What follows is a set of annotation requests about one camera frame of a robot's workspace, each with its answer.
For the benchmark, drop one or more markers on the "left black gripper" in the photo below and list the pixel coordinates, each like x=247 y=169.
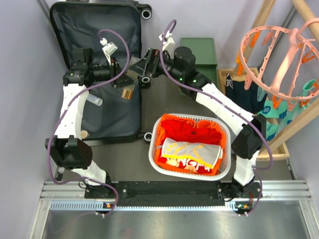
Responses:
x=114 y=69

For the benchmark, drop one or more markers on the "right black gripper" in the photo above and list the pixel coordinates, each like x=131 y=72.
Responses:
x=148 y=64

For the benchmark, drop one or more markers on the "white tube bottle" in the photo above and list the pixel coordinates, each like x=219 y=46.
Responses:
x=94 y=100

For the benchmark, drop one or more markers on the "brown glass bottle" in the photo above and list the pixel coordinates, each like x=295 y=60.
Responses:
x=128 y=91

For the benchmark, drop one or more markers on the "black and white suitcase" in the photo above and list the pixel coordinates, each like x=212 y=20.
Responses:
x=79 y=25

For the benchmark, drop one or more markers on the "small colourful drawer cabinet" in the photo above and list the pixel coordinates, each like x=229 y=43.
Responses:
x=206 y=58

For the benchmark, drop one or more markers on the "red printed t-shirt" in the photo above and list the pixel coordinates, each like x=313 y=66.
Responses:
x=188 y=130

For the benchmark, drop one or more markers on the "white plastic basin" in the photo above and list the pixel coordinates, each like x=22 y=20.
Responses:
x=226 y=162

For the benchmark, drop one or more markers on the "beige garment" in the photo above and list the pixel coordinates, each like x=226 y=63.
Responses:
x=183 y=153

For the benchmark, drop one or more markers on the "orange garment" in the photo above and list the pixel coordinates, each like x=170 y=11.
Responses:
x=186 y=146

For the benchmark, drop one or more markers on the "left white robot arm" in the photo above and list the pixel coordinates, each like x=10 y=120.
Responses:
x=65 y=145

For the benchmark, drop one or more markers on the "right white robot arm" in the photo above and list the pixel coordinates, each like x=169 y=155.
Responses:
x=249 y=129

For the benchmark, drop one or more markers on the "small round wooden object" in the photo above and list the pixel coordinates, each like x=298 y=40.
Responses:
x=84 y=134

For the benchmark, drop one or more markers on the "dark navy garment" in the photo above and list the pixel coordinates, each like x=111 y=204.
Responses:
x=251 y=100

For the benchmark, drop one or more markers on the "pink round clip hanger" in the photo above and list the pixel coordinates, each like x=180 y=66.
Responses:
x=286 y=52

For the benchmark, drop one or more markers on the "teal patterned sock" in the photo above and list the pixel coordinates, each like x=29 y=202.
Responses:
x=283 y=113

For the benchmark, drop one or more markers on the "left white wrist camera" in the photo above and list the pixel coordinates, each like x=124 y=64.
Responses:
x=109 y=48

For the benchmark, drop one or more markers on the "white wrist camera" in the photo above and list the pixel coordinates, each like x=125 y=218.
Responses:
x=109 y=48
x=168 y=43

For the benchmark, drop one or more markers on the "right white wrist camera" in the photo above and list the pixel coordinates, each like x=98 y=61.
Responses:
x=168 y=43

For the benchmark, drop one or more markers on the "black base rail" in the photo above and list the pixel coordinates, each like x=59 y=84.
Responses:
x=182 y=193

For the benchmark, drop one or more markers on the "wooden drying rack frame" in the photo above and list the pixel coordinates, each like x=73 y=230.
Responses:
x=313 y=110

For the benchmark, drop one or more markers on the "aluminium frame rail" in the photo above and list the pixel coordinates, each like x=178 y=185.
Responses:
x=283 y=209

